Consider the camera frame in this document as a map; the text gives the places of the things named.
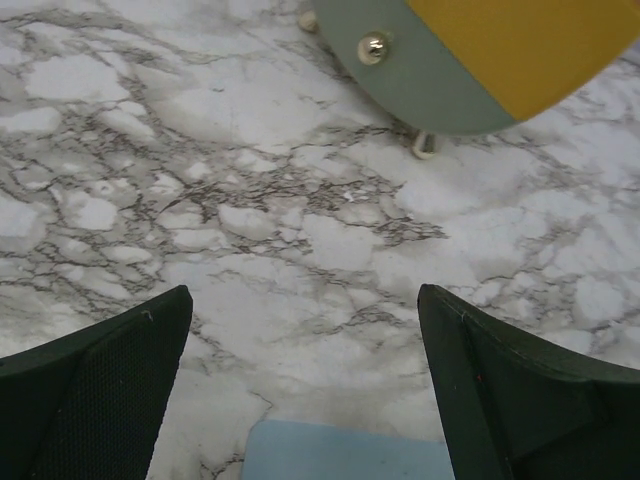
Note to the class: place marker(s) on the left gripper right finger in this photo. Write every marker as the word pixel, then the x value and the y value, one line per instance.
pixel 515 406

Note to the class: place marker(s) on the light blue cleaning cloth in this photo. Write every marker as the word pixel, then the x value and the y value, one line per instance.
pixel 285 450

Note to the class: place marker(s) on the round cream drawer cabinet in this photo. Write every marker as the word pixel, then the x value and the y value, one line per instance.
pixel 465 68

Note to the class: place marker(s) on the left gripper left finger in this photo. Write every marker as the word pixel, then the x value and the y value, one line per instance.
pixel 89 405

